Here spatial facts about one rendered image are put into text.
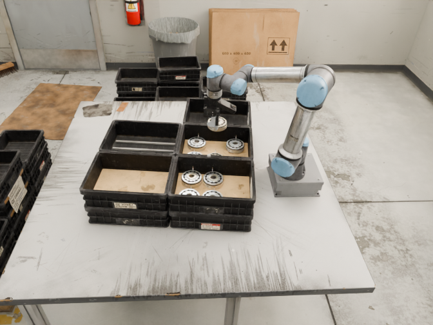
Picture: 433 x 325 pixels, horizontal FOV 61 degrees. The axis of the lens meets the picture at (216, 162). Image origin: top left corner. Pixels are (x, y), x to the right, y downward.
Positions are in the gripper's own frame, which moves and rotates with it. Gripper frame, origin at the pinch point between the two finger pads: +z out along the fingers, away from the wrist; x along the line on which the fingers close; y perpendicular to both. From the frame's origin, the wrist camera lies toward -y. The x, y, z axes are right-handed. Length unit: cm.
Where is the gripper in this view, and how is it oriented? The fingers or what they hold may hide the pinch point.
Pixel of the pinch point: (217, 126)
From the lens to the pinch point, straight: 198.0
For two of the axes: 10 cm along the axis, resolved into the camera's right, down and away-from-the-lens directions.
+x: -0.5, 7.2, -6.9
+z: -0.2, 6.9, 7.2
